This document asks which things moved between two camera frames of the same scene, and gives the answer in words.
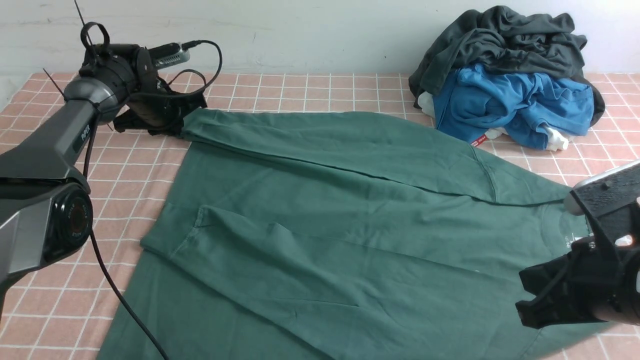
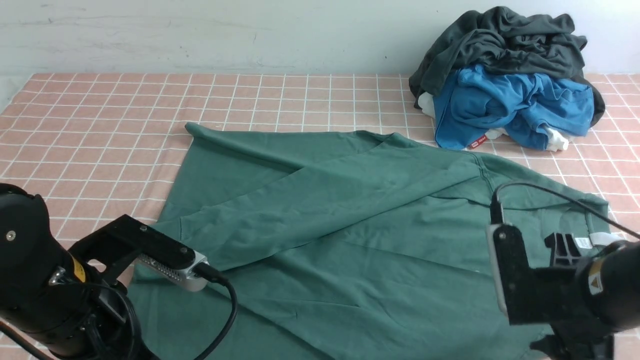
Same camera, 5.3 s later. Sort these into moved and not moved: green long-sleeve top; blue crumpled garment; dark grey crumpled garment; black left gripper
Moved: black left gripper; green long-sleeve top
Not moved: dark grey crumpled garment; blue crumpled garment
